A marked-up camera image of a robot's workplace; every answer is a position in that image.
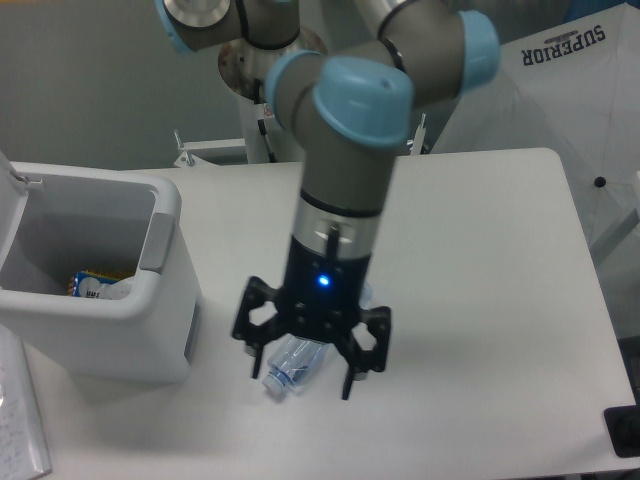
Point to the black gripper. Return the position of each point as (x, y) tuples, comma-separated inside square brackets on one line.
[(325, 295)]

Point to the clear crushed plastic bottle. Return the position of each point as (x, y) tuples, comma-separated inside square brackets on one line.
[(292, 365)]

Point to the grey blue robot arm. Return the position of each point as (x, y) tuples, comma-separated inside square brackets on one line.
[(350, 113)]

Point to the white open trash can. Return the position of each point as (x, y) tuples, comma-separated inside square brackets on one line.
[(57, 220)]

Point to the blue yellow snack wrapper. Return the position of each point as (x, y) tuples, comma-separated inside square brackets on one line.
[(93, 284)]

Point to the black device at edge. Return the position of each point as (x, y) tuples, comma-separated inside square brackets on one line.
[(623, 426)]

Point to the white superior umbrella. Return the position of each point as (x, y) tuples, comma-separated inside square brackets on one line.
[(575, 90)]

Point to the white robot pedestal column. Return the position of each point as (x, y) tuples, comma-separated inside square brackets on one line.
[(266, 140)]

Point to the white metal base bracket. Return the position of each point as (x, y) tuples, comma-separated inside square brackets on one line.
[(234, 151)]

